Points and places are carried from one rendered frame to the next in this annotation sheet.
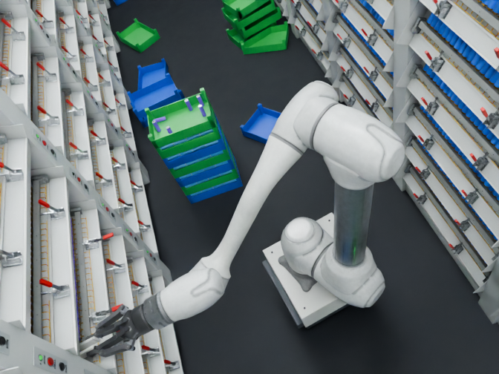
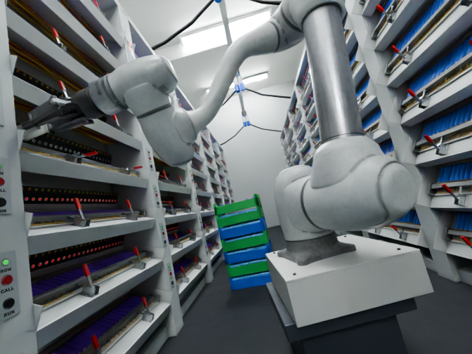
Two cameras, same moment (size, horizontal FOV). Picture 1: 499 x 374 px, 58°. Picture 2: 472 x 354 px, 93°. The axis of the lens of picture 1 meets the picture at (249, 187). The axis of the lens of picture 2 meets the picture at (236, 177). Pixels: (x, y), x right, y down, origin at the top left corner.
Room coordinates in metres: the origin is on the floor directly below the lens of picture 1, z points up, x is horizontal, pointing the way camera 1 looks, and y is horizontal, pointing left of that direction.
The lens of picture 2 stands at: (0.04, 0.04, 0.49)
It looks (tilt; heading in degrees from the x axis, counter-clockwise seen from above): 8 degrees up; 4
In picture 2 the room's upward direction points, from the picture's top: 13 degrees counter-clockwise
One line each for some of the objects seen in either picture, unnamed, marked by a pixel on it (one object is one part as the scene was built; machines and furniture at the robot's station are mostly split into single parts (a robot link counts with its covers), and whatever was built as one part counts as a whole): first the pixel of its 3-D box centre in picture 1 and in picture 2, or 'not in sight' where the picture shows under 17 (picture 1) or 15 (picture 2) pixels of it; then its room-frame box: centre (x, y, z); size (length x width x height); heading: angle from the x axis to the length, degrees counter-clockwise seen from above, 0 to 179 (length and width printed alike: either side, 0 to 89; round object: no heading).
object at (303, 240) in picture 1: (304, 244); (302, 200); (0.78, -0.10, 0.47); 0.18 x 0.16 x 0.22; 27
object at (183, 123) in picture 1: (179, 117); (238, 204); (1.62, 0.17, 0.52); 0.30 x 0.20 x 0.08; 84
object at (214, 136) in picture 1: (186, 129); (241, 215); (1.62, 0.17, 0.44); 0.30 x 0.20 x 0.08; 84
